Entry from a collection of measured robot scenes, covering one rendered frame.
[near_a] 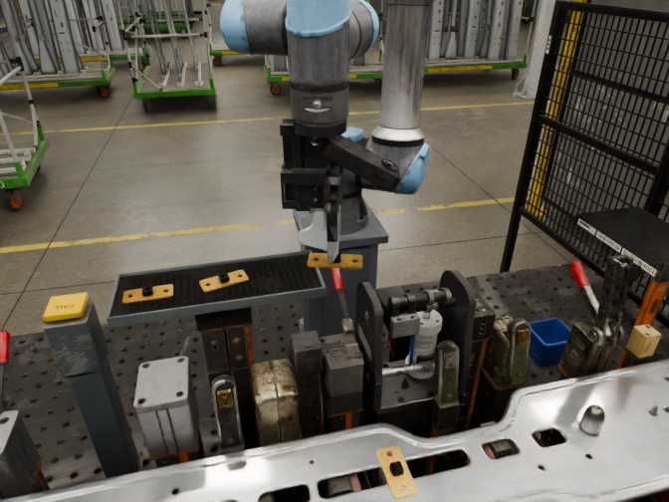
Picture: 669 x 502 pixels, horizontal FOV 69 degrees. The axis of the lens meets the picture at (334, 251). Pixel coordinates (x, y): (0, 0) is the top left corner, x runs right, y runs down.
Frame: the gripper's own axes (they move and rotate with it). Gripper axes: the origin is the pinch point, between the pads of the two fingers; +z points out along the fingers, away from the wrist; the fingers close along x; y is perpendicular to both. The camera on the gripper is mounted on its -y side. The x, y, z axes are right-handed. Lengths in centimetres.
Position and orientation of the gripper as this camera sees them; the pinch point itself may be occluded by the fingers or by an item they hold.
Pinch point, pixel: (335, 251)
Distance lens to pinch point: 74.0
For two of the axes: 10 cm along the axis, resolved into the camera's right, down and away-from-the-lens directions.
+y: -10.0, -0.3, 0.5
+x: -0.6, 5.1, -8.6
